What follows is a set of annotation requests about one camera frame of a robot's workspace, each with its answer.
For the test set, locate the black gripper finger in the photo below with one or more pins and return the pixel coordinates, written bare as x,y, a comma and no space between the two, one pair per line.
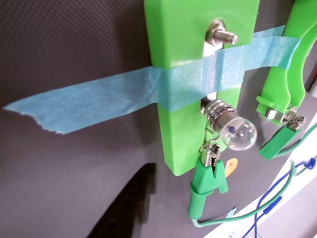
123,205

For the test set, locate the orange semicircle sticker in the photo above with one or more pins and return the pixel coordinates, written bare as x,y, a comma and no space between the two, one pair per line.
231,166

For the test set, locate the small clear light bulb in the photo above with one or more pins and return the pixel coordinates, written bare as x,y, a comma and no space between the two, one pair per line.
237,134

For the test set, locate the green alligator clip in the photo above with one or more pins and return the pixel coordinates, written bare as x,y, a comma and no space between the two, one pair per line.
276,145
205,181

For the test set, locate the dark grey work mat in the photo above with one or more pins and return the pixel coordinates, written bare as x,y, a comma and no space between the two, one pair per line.
49,173

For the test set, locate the green battery holder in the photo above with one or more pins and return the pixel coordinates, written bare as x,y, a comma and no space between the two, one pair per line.
294,81

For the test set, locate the green bulb holder board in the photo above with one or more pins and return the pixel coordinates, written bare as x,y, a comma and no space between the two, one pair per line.
180,136

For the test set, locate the silver terminal bolt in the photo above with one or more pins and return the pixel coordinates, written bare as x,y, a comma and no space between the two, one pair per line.
220,34

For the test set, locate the short blue tape piece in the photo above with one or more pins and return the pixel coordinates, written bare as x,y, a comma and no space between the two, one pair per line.
232,212

